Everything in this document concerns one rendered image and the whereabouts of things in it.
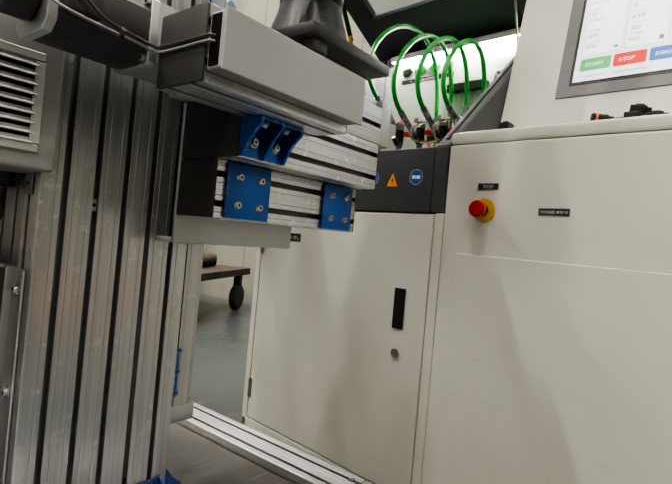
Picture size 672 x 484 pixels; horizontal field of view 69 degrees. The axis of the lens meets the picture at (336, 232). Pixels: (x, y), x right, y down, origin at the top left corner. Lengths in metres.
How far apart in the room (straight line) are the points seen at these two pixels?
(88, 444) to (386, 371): 0.70
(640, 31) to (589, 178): 0.48
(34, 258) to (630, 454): 1.01
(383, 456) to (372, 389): 0.16
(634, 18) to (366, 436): 1.21
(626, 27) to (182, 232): 1.12
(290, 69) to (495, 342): 0.73
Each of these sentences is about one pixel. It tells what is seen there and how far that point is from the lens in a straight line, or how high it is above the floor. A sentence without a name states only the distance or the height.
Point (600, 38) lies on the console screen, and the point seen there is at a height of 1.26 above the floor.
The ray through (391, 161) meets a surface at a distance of 1.29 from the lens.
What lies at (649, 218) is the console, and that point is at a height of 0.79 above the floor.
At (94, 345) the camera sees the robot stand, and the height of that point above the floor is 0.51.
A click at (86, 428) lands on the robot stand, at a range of 0.89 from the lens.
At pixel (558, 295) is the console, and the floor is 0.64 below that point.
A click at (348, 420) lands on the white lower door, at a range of 1.40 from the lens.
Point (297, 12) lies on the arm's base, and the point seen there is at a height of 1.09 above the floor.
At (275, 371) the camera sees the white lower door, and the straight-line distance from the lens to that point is 1.60.
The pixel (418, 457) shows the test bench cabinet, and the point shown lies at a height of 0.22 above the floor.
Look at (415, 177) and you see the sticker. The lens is 1.24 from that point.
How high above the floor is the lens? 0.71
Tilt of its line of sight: 1 degrees up
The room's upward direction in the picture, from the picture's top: 5 degrees clockwise
